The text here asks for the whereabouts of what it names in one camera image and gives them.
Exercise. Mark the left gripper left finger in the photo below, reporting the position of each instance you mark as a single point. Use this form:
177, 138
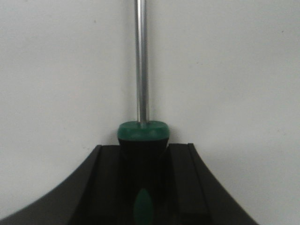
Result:
91, 195

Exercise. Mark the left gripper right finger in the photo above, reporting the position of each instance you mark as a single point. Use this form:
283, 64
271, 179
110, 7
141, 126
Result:
196, 197

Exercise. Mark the green black screwdriver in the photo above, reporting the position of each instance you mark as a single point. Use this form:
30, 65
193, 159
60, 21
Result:
143, 141

